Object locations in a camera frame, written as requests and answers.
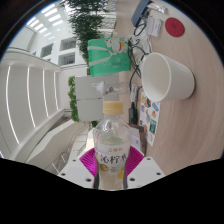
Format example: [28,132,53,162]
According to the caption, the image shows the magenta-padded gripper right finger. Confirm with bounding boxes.
[123,145,166,191]

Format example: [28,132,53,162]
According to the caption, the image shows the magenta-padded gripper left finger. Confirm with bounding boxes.
[56,148,99,190]

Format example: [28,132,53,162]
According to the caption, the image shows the clear yellow-capped drink bottle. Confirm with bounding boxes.
[92,100,132,191]

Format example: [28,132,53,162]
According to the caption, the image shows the clear white-lidded water bottle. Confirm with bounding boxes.
[92,80,131,96]

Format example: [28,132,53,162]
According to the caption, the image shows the open brown booklet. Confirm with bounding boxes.
[128,124,146,156]

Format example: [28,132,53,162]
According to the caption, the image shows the colourful sticker sheet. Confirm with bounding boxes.
[138,92,162,147]

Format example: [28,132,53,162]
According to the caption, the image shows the black charger block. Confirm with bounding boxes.
[129,101,138,125]

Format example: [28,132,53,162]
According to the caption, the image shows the white cabinet with plants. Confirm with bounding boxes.
[67,73,121,123]

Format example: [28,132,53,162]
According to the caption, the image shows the group of ceiling light strips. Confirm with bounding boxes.
[4,64,59,146]

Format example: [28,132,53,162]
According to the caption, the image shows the white paper cup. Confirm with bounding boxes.
[141,51,196,103]

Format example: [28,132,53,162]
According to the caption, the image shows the green tote bag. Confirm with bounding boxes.
[87,36,132,77]

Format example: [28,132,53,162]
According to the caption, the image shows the small white packet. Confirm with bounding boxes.
[148,3,166,14]
[146,15,163,37]

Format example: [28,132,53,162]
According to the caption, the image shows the flat round red coaster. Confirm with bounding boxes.
[164,16,186,38]

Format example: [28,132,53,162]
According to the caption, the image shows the row of green hedge plants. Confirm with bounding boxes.
[59,0,118,64]

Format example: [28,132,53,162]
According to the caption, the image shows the tangle of black cables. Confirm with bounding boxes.
[128,19,154,88]

